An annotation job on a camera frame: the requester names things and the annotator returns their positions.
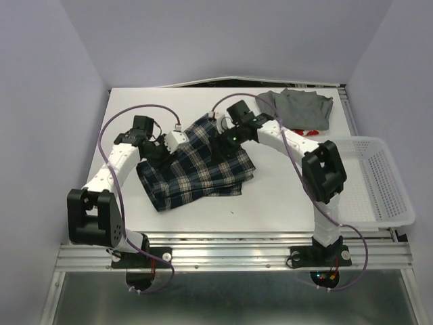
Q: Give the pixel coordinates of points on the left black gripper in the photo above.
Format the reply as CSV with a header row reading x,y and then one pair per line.
x,y
168,158

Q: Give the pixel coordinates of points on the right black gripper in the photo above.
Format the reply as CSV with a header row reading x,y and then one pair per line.
x,y
219,153

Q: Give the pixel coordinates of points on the navy plaid skirt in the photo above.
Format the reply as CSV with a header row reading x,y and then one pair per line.
x,y
194,174

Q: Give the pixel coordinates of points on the red poppy floral skirt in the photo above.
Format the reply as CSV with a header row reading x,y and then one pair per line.
x,y
306,133

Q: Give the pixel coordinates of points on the grey skirt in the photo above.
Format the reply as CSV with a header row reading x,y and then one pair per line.
x,y
297,110

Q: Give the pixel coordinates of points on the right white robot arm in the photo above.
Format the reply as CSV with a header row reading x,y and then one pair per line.
x,y
321,170

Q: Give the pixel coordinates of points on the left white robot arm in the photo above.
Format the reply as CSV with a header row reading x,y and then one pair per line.
x,y
96,211

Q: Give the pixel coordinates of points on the white plastic basket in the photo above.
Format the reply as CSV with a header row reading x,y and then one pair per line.
x,y
374,194

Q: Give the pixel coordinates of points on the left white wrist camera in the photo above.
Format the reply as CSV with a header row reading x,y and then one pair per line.
x,y
175,140

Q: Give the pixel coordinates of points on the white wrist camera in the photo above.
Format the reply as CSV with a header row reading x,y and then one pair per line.
x,y
220,121
175,140

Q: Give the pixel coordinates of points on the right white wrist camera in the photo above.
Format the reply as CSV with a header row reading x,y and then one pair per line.
x,y
220,121

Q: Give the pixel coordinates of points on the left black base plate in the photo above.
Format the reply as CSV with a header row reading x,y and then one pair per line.
x,y
140,261

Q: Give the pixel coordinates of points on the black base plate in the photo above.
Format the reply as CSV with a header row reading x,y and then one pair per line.
x,y
140,261
315,257

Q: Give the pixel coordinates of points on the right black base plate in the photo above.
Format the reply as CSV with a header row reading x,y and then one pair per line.
x,y
315,257

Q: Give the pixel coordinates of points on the aluminium frame rail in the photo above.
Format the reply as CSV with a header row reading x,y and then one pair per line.
x,y
244,251

